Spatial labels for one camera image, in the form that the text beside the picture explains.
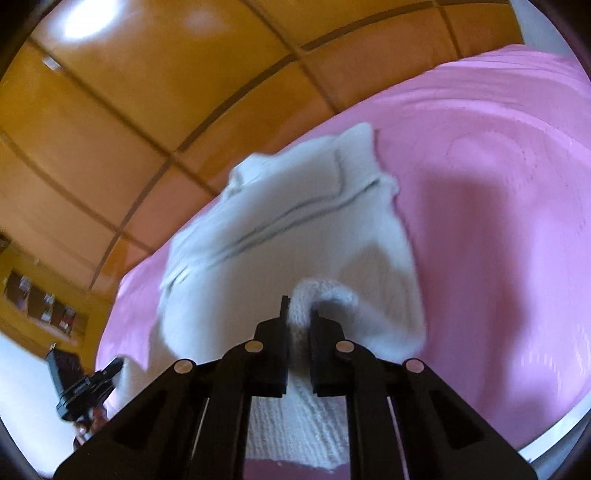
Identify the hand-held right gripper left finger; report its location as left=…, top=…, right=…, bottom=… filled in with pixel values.
left=53, top=295, right=291, bottom=480

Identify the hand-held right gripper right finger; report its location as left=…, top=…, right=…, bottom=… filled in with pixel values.
left=309, top=308, right=539, bottom=480

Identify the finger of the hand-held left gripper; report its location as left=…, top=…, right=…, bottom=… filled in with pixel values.
left=93, top=356, right=125, bottom=387

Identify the white knitted towel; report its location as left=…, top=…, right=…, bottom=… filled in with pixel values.
left=117, top=122, right=428, bottom=472

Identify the person's left hand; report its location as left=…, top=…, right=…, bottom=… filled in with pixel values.
left=73, top=405, right=110, bottom=449

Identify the wooden shelf cabinet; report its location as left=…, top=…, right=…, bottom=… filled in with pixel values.
left=0, top=235, right=116, bottom=354

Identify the wooden shelf with bottles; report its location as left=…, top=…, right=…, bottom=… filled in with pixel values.
left=16, top=274, right=78, bottom=332

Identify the pink dotted blanket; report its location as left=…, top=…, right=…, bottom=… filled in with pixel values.
left=95, top=44, right=591, bottom=480

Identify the wooden panelled wardrobe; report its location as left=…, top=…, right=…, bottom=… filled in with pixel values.
left=0, top=0, right=527, bottom=296

